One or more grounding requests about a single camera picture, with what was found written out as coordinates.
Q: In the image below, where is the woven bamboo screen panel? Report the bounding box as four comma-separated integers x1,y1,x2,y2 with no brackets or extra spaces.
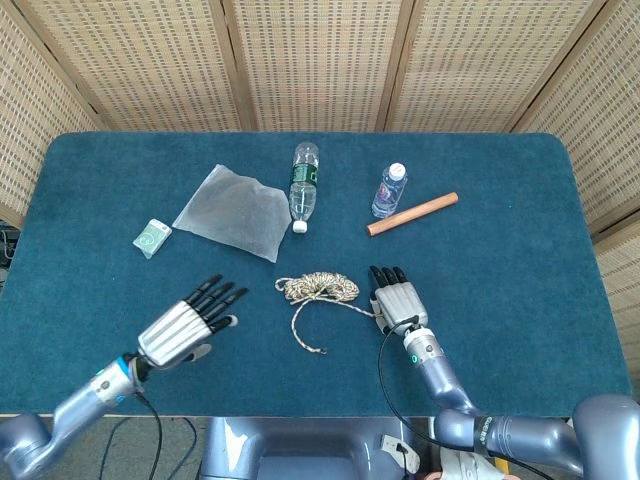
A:
509,0,640,237
12,0,257,134
0,0,104,229
374,0,621,134
592,224,640,357
222,0,416,134

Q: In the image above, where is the translucent plastic bag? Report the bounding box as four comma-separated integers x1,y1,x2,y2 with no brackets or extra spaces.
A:
171,163,293,264

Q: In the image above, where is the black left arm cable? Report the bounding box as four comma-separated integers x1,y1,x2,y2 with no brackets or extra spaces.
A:
97,389,164,480

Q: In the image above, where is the small clear water bottle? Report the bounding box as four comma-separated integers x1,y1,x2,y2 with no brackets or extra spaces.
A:
370,162,409,220

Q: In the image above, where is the white bracket with plug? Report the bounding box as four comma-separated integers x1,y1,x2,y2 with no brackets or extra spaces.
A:
381,433,421,475

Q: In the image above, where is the small green card box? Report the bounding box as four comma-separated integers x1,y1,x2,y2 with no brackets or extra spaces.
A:
132,218,173,260

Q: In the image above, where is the blue floor cable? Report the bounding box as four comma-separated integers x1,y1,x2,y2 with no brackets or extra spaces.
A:
98,417,132,479
180,417,199,469

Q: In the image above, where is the beige braided rope bundle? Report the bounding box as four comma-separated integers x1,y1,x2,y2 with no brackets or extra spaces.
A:
274,271,382,356

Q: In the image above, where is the light grey shoe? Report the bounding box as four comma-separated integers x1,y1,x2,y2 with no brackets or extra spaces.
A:
439,448,499,480

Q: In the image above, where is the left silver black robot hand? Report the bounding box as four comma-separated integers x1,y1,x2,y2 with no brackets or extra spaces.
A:
135,273,250,371

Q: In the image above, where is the brown wooden rod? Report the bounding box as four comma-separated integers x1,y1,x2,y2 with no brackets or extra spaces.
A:
366,191,460,239

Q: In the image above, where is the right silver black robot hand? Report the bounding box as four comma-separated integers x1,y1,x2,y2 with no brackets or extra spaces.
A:
368,265,430,335

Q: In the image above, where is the blue felt table mat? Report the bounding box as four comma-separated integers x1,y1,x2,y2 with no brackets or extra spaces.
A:
0,131,633,419

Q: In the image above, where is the dark device with cables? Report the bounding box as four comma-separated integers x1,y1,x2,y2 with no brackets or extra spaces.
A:
0,227,20,269

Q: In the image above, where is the clear bottle green label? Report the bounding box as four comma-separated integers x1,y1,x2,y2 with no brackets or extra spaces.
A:
288,141,321,236

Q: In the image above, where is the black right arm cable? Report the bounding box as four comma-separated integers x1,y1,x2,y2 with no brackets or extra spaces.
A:
377,315,556,480

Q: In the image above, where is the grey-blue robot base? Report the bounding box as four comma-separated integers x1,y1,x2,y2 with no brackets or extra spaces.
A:
198,417,439,480

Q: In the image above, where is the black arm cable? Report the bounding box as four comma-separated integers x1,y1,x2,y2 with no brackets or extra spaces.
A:
377,315,556,480
97,389,164,480

